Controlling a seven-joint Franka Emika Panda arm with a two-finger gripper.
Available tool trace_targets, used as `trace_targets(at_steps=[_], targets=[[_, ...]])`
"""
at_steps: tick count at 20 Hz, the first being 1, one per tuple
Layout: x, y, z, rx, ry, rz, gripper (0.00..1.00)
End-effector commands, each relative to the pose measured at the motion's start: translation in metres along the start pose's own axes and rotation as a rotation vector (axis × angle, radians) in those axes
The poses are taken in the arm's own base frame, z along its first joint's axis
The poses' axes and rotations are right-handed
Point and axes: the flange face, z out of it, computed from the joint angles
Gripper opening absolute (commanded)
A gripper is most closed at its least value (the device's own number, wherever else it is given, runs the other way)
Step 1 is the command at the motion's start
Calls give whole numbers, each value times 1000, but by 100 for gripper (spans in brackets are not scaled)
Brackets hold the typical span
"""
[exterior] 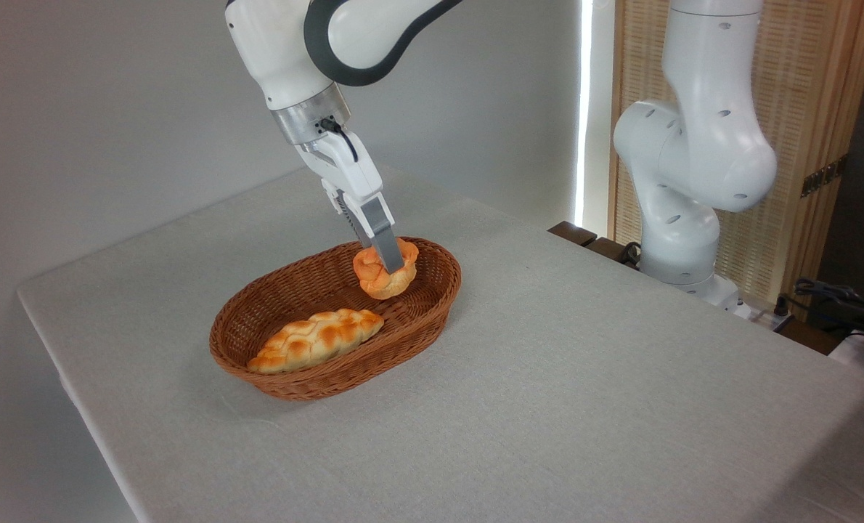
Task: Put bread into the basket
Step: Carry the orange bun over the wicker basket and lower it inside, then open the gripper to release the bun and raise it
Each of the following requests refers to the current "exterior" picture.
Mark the dark wooden furniture piece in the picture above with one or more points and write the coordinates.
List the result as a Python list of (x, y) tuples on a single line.
[(577, 234)]

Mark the metal screen hinge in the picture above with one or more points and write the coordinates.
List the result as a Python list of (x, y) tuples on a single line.
[(822, 178)]

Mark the grey tablecloth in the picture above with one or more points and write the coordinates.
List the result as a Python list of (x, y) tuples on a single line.
[(584, 399)]

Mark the brown wicker oval basket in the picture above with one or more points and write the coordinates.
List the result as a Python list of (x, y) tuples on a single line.
[(403, 330)]

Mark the round orange bread bun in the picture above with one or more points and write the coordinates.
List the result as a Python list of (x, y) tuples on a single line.
[(375, 282)]

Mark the long braided bread loaf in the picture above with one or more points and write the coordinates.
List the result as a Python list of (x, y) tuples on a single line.
[(316, 338)]

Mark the wooden folding screen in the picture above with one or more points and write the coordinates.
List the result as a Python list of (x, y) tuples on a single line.
[(813, 87)]

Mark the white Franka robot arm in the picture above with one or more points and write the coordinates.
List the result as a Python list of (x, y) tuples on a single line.
[(279, 51)]

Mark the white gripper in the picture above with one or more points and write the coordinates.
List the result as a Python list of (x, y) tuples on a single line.
[(345, 171)]

